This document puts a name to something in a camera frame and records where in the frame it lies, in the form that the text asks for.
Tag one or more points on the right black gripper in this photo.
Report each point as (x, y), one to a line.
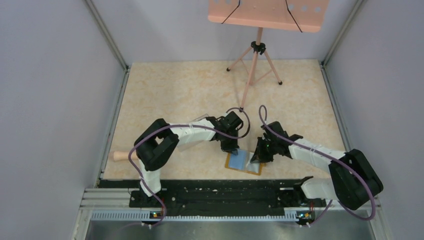
(259, 156)

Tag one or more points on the orange leather card holder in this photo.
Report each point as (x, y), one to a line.
(241, 162)

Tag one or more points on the wooden handle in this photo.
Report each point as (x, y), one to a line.
(122, 156)

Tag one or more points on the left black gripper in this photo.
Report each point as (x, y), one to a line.
(231, 148)

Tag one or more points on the white slotted cable duct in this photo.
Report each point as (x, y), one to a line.
(148, 216)

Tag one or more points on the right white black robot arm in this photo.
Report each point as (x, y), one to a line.
(352, 180)

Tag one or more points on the clear plastic card box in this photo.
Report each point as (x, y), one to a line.
(191, 136)

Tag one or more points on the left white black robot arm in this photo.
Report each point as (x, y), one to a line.
(154, 147)

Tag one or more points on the pink music stand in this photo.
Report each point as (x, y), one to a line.
(304, 16)

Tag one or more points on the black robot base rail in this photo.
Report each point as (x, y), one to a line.
(220, 198)

